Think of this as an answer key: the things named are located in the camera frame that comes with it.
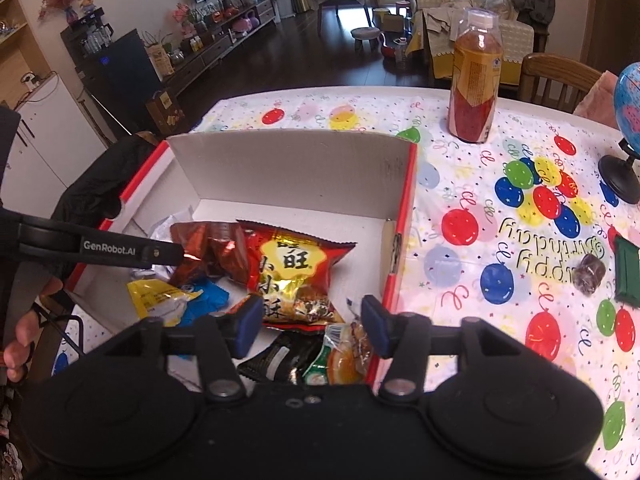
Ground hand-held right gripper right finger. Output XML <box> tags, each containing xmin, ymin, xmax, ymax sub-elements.
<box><xmin>361</xmin><ymin>294</ymin><xmax>531</xmax><ymax>403</ymax></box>

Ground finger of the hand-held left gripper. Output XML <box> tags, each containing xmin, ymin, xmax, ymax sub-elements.
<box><xmin>22</xmin><ymin>214</ymin><xmax>185</xmax><ymax>269</ymax></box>

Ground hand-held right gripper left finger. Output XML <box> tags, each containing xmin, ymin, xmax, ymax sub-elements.
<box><xmin>102</xmin><ymin>294</ymin><xmax>264</xmax><ymax>403</ymax></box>

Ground silver foil snack packet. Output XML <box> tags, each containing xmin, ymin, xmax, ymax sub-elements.
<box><xmin>131</xmin><ymin>210</ymin><xmax>201</xmax><ymax>282</ymax></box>

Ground red and yellow snack packet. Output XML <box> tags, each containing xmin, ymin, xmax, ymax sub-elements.
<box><xmin>235</xmin><ymin>219</ymin><xmax>357</xmax><ymax>332</ymax></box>

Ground dark red foil snack packet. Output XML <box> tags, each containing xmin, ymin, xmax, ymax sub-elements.
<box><xmin>169</xmin><ymin>220</ymin><xmax>252</xmax><ymax>287</ymax></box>

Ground red and white cardboard box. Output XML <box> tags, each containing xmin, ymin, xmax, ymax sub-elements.
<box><xmin>65</xmin><ymin>131</ymin><xmax>419</xmax><ymax>392</ymax></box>

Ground person's left hand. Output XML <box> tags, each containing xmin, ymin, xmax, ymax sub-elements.
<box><xmin>2</xmin><ymin>279</ymin><xmax>64</xmax><ymax>382</ymax></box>

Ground green and orange snack packet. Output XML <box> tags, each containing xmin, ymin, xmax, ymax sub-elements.
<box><xmin>301</xmin><ymin>321</ymin><xmax>374</xmax><ymax>387</ymax></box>

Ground black snack packet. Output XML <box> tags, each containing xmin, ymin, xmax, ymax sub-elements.
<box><xmin>236</xmin><ymin>331</ymin><xmax>327</xmax><ymax>387</ymax></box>

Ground blue snack packet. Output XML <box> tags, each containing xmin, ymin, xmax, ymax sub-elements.
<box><xmin>175</xmin><ymin>279</ymin><xmax>231</xmax><ymax>327</ymax></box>

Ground black jacket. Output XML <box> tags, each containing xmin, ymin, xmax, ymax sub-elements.
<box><xmin>52</xmin><ymin>134</ymin><xmax>157</xmax><ymax>222</ymax></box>

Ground white cabinet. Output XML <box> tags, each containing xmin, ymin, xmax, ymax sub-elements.
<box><xmin>0</xmin><ymin>72</ymin><xmax>109</xmax><ymax>207</ymax></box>

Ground brown paper bag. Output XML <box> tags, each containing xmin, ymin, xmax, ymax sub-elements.
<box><xmin>145</xmin><ymin>88</ymin><xmax>184</xmax><ymax>137</ymax></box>

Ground balloon print tablecloth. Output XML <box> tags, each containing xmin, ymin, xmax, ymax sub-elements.
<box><xmin>50</xmin><ymin>85</ymin><xmax>640</xmax><ymax>480</ymax></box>

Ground black tall cabinet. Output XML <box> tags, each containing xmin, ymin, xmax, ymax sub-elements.
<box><xmin>60</xmin><ymin>7</ymin><xmax>165</xmax><ymax>137</ymax></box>

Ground dark brown wrapped candy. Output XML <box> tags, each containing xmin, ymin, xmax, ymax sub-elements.
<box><xmin>572</xmin><ymin>253</ymin><xmax>607</xmax><ymax>295</ymax></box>

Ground wooden television cabinet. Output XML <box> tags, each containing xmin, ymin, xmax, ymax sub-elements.
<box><xmin>164</xmin><ymin>0</ymin><xmax>279</xmax><ymax>92</ymax></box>

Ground vase of dried flowers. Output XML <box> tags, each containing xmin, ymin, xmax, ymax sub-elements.
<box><xmin>37</xmin><ymin>0</ymin><xmax>82</xmax><ymax>25</ymax></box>

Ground dark green snack packet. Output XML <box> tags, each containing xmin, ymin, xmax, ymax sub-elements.
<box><xmin>612</xmin><ymin>234</ymin><xmax>640</xmax><ymax>307</ymax></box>

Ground orange tea bottle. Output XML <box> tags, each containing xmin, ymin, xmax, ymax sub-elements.
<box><xmin>447</xmin><ymin>7</ymin><xmax>503</xmax><ymax>145</ymax></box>

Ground small round stool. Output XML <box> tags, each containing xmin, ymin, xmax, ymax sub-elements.
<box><xmin>350</xmin><ymin>26</ymin><xmax>384</xmax><ymax>54</ymax></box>

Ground wooden chair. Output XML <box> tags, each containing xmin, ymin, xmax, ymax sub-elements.
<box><xmin>517</xmin><ymin>53</ymin><xmax>604</xmax><ymax>114</ymax></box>

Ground pink cloth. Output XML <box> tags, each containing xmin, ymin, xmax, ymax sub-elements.
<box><xmin>572</xmin><ymin>70</ymin><xmax>622</xmax><ymax>129</ymax></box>

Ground blue desk globe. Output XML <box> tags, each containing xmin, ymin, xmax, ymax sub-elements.
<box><xmin>597</xmin><ymin>61</ymin><xmax>640</xmax><ymax>206</ymax></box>

